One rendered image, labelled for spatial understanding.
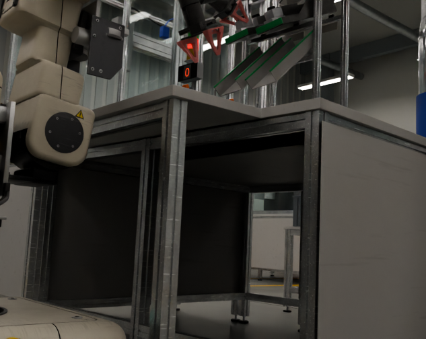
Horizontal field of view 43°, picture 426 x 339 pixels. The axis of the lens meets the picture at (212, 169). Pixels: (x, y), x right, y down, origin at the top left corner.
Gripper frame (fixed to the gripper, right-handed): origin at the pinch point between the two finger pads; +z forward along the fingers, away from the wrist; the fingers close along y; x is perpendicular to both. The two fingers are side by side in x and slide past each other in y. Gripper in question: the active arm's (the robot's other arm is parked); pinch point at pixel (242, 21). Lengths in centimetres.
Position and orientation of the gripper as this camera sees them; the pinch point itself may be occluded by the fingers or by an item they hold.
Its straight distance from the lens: 202.1
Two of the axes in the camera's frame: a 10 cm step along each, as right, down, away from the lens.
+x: -4.2, 8.6, -3.1
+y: -5.1, 0.6, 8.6
